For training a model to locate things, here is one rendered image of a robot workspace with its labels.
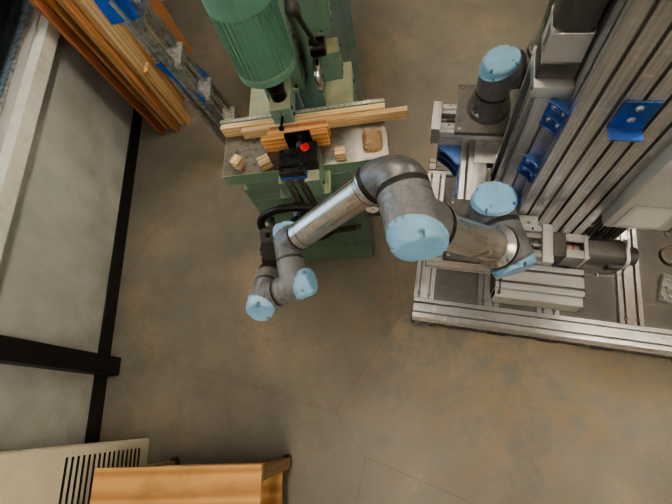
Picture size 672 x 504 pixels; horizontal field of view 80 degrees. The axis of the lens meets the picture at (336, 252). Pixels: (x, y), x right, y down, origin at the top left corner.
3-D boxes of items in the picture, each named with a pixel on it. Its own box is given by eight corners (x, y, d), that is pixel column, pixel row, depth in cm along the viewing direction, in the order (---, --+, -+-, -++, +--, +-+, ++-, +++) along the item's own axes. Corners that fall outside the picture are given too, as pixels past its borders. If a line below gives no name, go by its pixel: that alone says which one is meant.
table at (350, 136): (226, 208, 146) (219, 200, 140) (232, 140, 157) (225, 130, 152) (393, 190, 137) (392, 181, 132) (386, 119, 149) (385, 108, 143)
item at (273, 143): (267, 152, 145) (260, 140, 138) (267, 148, 145) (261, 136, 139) (330, 145, 141) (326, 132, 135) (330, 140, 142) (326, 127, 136)
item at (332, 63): (318, 83, 145) (311, 56, 134) (318, 68, 148) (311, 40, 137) (344, 79, 144) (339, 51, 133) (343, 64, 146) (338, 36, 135)
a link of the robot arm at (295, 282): (300, 250, 103) (265, 264, 107) (307, 291, 99) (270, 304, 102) (315, 259, 110) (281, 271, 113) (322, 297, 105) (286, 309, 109)
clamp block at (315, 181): (284, 198, 140) (276, 184, 132) (285, 165, 145) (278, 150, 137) (326, 193, 138) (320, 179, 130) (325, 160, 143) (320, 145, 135)
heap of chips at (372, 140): (363, 154, 138) (362, 150, 136) (361, 130, 142) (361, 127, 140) (383, 151, 137) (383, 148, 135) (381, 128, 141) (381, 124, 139)
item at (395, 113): (245, 139, 149) (240, 132, 145) (245, 135, 149) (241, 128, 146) (407, 118, 140) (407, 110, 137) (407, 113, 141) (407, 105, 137)
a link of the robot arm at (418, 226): (527, 219, 112) (406, 165, 76) (548, 268, 106) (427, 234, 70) (489, 237, 120) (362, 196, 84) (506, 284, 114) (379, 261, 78)
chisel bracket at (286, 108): (276, 128, 137) (268, 111, 130) (277, 96, 143) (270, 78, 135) (297, 125, 136) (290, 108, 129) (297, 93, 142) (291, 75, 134)
